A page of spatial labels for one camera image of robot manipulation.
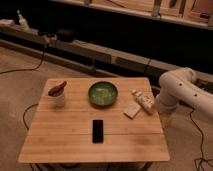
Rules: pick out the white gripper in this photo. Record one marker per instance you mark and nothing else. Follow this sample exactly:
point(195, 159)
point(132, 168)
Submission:
point(166, 119)

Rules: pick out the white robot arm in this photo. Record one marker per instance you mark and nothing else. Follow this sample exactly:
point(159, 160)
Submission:
point(179, 85)

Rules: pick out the white rectangular block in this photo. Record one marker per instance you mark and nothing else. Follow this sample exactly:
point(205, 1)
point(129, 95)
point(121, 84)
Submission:
point(132, 109)

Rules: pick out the wooden table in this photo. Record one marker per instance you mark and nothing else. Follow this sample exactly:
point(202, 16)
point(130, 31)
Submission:
point(80, 132)

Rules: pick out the green ceramic bowl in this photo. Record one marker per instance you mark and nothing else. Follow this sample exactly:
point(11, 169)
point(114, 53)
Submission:
point(102, 93)

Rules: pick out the black smartphone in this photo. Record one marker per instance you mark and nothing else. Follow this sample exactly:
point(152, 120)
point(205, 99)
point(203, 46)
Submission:
point(97, 131)

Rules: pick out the wooden shelf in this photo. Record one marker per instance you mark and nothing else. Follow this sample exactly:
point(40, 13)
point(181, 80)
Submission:
point(180, 13)

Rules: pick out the white cup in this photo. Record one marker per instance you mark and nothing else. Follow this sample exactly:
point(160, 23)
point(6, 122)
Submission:
point(57, 98)

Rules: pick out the brown object in cup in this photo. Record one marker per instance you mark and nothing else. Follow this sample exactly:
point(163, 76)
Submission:
point(57, 88)

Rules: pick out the black device on ledge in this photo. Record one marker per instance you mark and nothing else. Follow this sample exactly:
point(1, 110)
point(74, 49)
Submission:
point(65, 35)

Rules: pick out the white spray bottle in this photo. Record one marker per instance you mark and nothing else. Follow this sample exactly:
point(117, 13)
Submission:
point(23, 22)

